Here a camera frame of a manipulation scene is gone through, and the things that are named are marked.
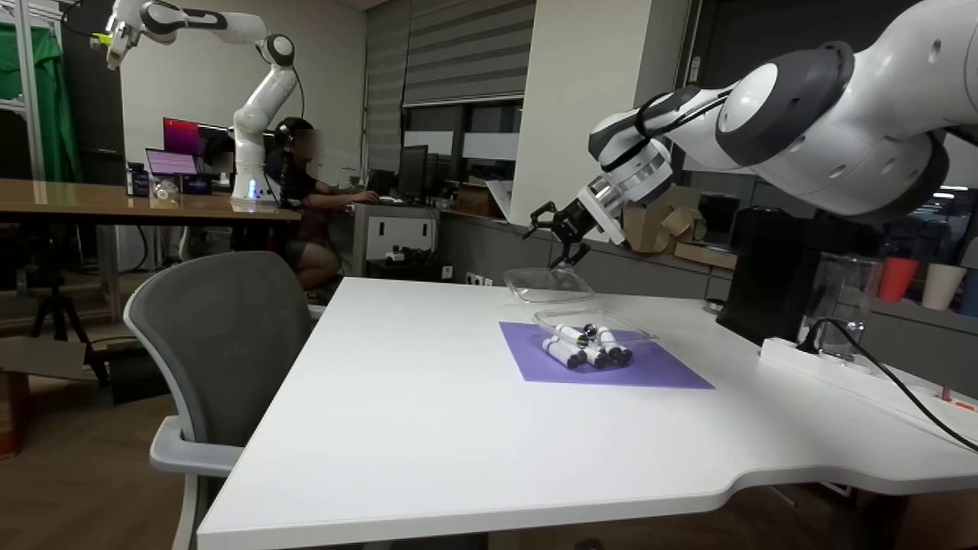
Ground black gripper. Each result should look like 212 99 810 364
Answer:
527 180 627 273

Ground clear plastic hinged box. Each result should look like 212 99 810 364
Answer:
505 265 653 374

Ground open cardboard box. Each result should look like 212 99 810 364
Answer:
619 194 708 256

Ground white marker black cap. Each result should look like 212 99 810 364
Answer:
542 332 588 374
579 340 616 374
598 325 636 369
552 317 606 347

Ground black computer monitor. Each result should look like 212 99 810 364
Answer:
393 143 435 209

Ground white drawer cabinet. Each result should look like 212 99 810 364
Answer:
349 202 444 279

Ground purple mat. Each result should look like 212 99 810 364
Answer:
494 317 716 390

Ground grey window blinds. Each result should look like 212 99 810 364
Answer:
363 0 537 178

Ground seated person black shirt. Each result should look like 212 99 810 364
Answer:
266 117 380 301

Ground red cup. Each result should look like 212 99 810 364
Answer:
878 255 920 307

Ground grey mesh office chair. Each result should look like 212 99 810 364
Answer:
118 251 317 550

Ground white cup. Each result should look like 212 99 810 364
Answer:
920 259 966 316

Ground laptop with pink screen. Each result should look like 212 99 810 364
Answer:
143 147 202 180

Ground long wooden table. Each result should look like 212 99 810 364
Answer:
0 178 303 308

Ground black tripod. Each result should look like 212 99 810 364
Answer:
29 226 96 347

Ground green curtain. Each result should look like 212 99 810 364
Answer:
0 26 80 186

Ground low wooden bench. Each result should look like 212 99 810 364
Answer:
0 332 99 457

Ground black power cable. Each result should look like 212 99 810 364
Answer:
797 316 978 457

